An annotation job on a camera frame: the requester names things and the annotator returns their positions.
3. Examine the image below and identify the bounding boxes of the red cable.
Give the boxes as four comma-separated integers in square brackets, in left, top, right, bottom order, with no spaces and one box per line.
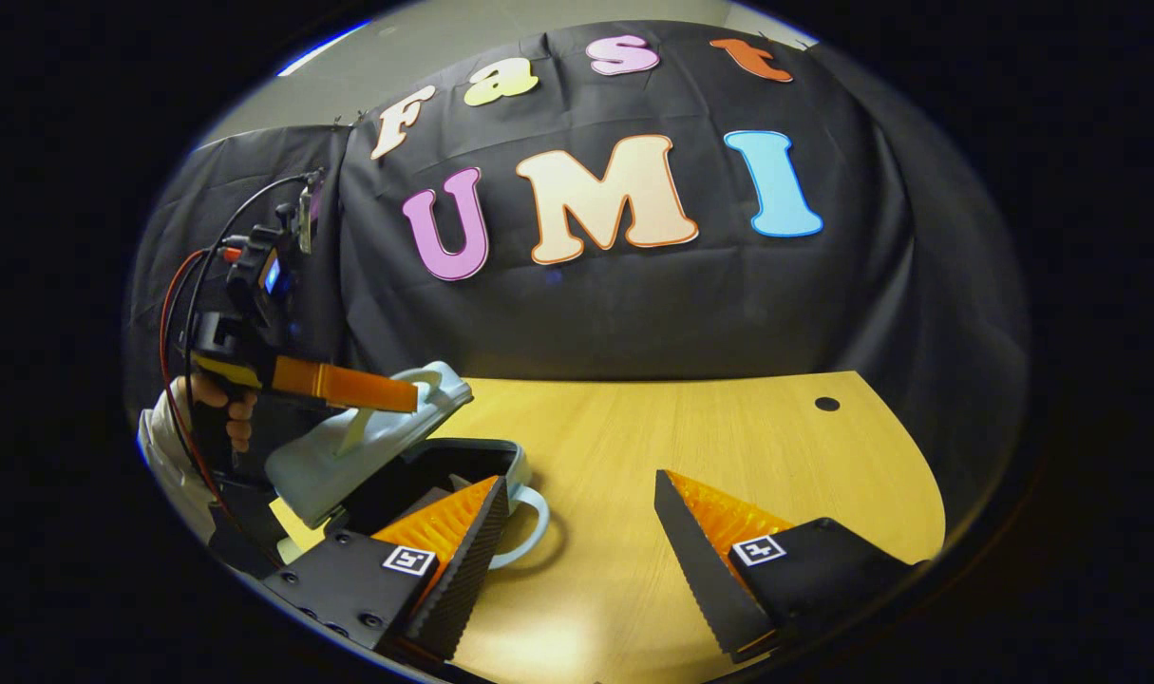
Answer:
[159,249,245,519]

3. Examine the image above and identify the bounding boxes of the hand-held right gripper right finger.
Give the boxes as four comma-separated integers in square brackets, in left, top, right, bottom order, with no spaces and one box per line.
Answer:
[654,469,919,664]

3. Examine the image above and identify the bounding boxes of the black cable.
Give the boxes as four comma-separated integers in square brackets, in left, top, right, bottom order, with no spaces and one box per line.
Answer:
[182,174,323,419]

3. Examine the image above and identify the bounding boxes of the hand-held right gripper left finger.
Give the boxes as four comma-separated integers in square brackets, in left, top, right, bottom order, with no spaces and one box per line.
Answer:
[263,475,511,663]

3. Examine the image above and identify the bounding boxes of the black backdrop cloth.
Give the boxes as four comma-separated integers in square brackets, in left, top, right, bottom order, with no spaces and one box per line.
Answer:
[125,19,1031,495]

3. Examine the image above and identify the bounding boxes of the ceiling light panel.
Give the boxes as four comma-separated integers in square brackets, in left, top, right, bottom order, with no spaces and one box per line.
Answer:
[274,19,373,79]

